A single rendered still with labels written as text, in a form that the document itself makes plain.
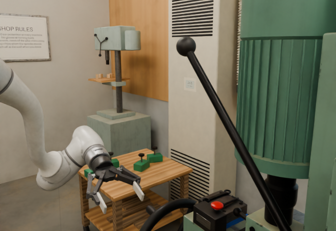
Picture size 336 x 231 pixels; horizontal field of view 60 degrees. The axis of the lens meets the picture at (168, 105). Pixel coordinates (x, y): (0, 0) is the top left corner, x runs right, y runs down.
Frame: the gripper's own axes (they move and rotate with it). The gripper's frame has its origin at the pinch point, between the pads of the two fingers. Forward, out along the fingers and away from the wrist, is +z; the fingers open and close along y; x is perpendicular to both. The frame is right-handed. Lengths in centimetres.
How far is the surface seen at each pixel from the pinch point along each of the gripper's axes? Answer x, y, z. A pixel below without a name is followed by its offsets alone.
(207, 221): -20.7, 5.2, 29.1
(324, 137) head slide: -57, 1, 44
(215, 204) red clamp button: -23.7, 8.0, 27.6
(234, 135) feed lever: -53, -6, 36
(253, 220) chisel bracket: -33, 5, 39
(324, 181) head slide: -52, 1, 47
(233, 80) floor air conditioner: -1, 122, -71
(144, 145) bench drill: 103, 104, -137
